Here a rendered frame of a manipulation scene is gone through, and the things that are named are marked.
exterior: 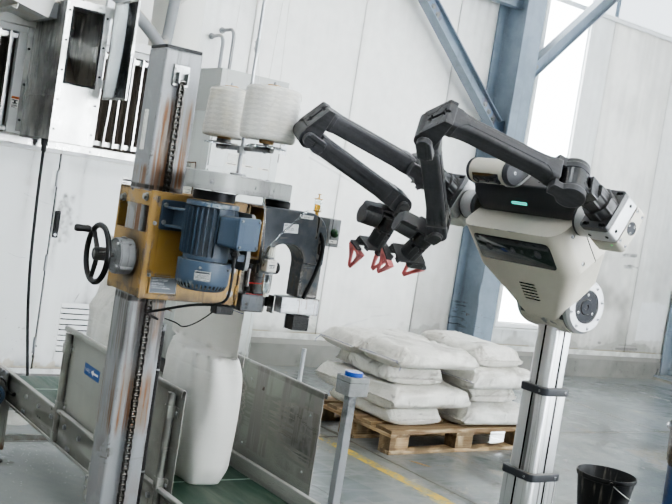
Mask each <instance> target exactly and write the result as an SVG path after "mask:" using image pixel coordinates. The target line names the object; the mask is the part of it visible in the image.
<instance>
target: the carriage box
mask: <svg viewBox="0 0 672 504"><path fill-rule="evenodd" d="M188 198H189V199H197V200H204V199H199V198H194V197H193V194H187V193H182V194H177V193H170V192H163V191H156V190H152V191H148V190H143V189H138V188H133V187H131V185H125V184H121V189H120V196H119V202H118V209H117V216H116V223H115V230H114V237H122V236H125V237H127V238H130V239H133V240H134V242H135V244H136V248H137V258H136V263H135V266H134V269H133V271H132V272H131V273H130V274H115V273H111V272H110V271H108V278H107V286H113V287H115V288H118V289H120V290H122V291H125V292H127V293H129V294H132V295H134V296H136V298H140V299H155V300H169V301H182V302H195V303H218V302H221V301H223V300H224V299H225V298H226V296H227V293H228V290H229V284H230V278H231V271H232V268H231V270H230V276H229V282H228V286H227V287H226V288H225V290H224V291H222V292H219V293H210V292H201V291H195V290H190V289H185V288H182V287H180V286H179V285H178V284H177V286H176V294H165V293H150V292H149V289H150V281H151V277H162V278H174V279H175V274H176V266H177V259H178V256H182V254H183V252H181V251H180V250H179V245H180V238H181V232H179V231H171V230H163V229H159V227H158V225H159V218H160V212H161V205H162V200H164V199H167V200H174V201H181V202H186V201H187V199H188ZM128 201H130V202H135V203H139V204H144V205H148V206H149V212H148V219H147V226H146V232H143V231H138V230H135V229H131V228H128V227H125V222H126V215H127V208H128ZM204 201H210V200H204ZM217 203H224V202H217ZM224 204H230V205H235V206H239V207H240V208H239V212H244V213H248V214H250V212H251V204H247V203H241V202H236V201H235V203H234V204H231V203H224ZM114 237H113V238H114ZM240 277H241V270H238V269H235V270H234V278H233V284H232V289H231V293H230V297H229V299H228V300H227V301H226V302H225V303H224V304H222V305H234V306H236V304H237V297H238V291H239V284H240Z"/></svg>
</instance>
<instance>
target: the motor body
mask: <svg viewBox="0 0 672 504"><path fill-rule="evenodd" d="M186 203H187V205H185V211H184V218H183V225H182V232H181V238H180V245H179V250H180V251H181V252H183V254H182V256H178V259H177V266H176V274H175V279H176V282H177V284H178V285H179V286H180V287H182V288H185V289H190V290H195V291H201V292H210V293H219V292H222V291H224V290H225V288H226V287H227V286H228V282H229V276H230V270H231V264H230V263H228V254H229V253H231V252H232V250H231V248H226V247H222V246H218V244H217V239H218V232H219V225H220V219H221V217H222V216H223V215H225V216H234V217H239V213H238V212H237V211H239V208H240V207H239V206H235V205H230V204H224V203H214V202H209V201H204V200H197V199H189V198H188V199H187V201H186Z"/></svg>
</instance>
